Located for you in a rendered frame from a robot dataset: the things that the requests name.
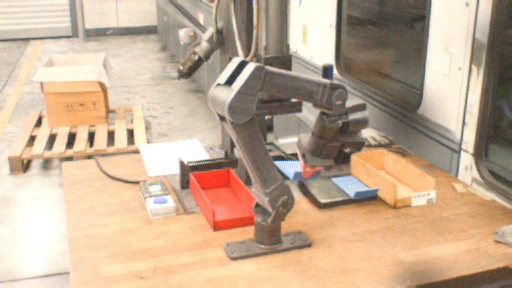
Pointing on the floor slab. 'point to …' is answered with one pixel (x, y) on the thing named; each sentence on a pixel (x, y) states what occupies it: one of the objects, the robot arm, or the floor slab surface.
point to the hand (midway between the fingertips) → (305, 173)
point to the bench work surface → (85, 212)
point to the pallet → (26, 145)
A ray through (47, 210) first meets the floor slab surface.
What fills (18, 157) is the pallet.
